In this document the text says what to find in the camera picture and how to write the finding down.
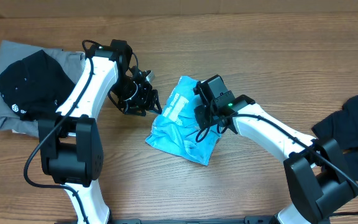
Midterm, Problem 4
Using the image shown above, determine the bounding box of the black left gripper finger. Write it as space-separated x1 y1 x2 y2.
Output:
124 106 148 116
149 90 162 114

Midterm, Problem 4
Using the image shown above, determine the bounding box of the light blue printed t-shirt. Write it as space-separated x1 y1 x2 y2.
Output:
145 76 221 166

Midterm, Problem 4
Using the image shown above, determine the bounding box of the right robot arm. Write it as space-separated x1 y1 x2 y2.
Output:
193 75 358 223

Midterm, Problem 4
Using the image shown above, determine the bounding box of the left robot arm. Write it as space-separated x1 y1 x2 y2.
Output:
34 39 162 223

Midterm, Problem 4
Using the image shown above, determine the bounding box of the folded grey garment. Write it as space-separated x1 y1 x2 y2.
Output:
0 40 85 138

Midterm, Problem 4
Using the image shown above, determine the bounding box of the folded black garment with logo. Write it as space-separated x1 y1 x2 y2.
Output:
0 50 75 121

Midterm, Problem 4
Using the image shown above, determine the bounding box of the black t-shirt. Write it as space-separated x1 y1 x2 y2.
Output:
312 95 358 181

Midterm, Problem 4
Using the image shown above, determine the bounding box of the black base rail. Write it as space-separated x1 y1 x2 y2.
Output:
109 215 279 224

